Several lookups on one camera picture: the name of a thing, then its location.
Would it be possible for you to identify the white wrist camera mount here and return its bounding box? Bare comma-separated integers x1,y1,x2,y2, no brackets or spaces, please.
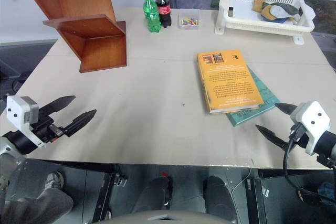
289,100,331,156
5,95,47,148

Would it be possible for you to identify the tan cloth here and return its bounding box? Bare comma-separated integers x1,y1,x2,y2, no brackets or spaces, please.
252,0,271,18

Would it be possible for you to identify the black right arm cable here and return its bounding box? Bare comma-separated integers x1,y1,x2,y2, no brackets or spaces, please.
282,125,336,207

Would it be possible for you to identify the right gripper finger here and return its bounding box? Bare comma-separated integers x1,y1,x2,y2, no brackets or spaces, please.
255,124,290,153
274,102,299,116

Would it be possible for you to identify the dark chair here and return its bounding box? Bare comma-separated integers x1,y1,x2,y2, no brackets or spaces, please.
0,58,28,99

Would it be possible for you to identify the cola bottle with red cap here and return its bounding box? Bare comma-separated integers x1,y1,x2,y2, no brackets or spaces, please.
155,0,173,29

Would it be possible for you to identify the black and blue object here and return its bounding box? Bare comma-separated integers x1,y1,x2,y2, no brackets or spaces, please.
296,181,336,207

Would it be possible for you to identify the thin grey cable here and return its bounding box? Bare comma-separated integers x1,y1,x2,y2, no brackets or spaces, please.
230,167,253,200

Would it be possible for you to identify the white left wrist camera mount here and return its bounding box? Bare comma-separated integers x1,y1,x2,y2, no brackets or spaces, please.
5,95,47,148

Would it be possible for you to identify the black table frame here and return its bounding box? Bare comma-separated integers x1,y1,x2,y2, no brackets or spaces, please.
26,159,336,224

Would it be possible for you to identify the white plastic basket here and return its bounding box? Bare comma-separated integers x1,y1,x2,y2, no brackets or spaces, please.
214,0,316,45

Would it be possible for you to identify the blue cloth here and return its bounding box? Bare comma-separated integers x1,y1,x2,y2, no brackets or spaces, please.
260,15,296,24

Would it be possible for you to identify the clear box of coloured pieces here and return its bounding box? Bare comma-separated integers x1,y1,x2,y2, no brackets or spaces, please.
177,8,202,30

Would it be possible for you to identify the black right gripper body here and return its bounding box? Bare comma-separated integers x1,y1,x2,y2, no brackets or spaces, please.
288,122,308,149

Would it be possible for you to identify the grey trouser leg of person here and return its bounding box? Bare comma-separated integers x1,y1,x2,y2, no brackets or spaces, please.
0,186,75,224

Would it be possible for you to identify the wooden zigzag bookshelf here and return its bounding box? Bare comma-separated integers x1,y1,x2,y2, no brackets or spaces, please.
14,0,128,74

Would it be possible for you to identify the grey and white cloth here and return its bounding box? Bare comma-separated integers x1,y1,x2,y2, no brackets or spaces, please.
262,2,302,20

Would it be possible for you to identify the grey sneaker of person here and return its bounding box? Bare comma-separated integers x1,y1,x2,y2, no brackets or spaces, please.
44,170,65,191

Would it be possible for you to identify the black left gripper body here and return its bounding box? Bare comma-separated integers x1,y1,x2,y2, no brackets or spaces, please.
30,108,66,144

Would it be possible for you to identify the grey curved robot torso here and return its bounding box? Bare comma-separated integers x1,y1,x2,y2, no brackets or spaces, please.
90,209,238,224

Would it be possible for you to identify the green plastic soda bottle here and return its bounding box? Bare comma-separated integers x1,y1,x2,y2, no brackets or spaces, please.
142,0,162,34

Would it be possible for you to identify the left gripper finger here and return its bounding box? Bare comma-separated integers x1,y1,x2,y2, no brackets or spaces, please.
38,95,77,117
63,109,98,138

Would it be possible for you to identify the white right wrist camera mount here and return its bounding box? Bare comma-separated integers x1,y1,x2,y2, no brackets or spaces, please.
289,100,331,156

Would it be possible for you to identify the teal book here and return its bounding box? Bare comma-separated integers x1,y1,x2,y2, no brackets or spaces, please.
225,65,282,127

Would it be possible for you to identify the orange hardcover book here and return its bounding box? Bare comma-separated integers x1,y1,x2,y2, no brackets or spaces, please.
196,49,267,115

